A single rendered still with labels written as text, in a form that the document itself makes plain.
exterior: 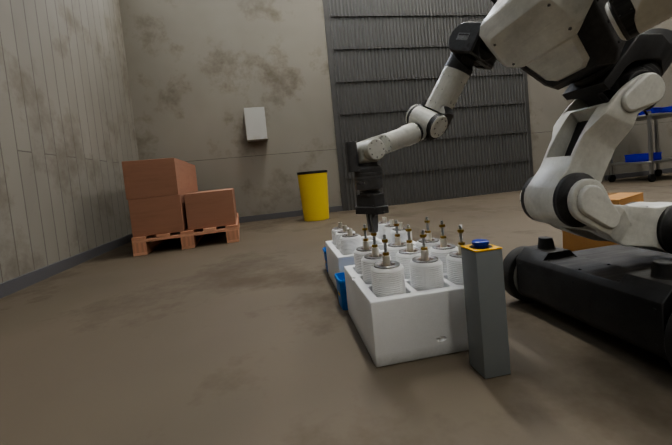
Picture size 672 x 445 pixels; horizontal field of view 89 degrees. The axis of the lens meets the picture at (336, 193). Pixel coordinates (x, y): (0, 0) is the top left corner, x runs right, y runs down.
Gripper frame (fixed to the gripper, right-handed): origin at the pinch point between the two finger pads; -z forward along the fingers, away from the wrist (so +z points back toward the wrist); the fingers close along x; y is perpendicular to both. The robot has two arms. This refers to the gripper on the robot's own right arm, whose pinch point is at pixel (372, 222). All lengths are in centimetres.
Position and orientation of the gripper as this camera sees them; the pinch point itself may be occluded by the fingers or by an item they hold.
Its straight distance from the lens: 111.1
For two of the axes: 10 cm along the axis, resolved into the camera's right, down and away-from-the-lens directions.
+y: 7.4, -1.1, 6.7
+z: -1.0, -9.9, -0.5
